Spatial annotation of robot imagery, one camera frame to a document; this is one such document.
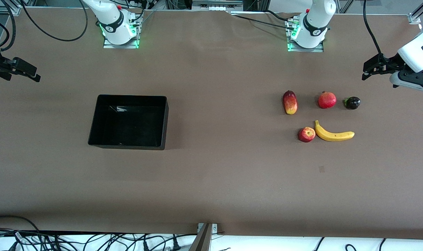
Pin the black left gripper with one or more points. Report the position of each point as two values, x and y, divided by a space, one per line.
389 63

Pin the yellow banana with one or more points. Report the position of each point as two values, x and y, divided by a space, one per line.
333 136

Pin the red apple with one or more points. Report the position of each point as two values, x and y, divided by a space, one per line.
306 134

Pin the black plastic box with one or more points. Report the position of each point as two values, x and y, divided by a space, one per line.
128 125

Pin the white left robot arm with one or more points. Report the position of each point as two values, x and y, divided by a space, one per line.
314 21

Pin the dark purple mangosteen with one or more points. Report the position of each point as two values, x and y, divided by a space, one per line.
353 103

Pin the red pomegranate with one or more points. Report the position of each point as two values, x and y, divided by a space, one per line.
327 100

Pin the red yellow mango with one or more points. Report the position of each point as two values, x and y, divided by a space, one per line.
290 103

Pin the white power strip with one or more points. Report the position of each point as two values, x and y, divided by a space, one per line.
216 7

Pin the brown table mat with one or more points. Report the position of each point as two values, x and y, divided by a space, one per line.
197 181

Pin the black power plug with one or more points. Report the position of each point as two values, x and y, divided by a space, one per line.
176 245
146 246

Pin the dark metal pole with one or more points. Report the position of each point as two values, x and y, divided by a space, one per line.
201 242

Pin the black left camera bracket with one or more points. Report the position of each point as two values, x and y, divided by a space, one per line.
418 77

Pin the aluminium frame corner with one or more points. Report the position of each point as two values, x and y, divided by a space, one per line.
13 10
414 18

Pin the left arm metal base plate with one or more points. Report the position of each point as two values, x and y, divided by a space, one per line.
305 50

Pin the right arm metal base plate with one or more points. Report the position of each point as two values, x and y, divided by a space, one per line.
121 46

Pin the silver metal edge bracket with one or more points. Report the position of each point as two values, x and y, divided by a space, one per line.
215 228

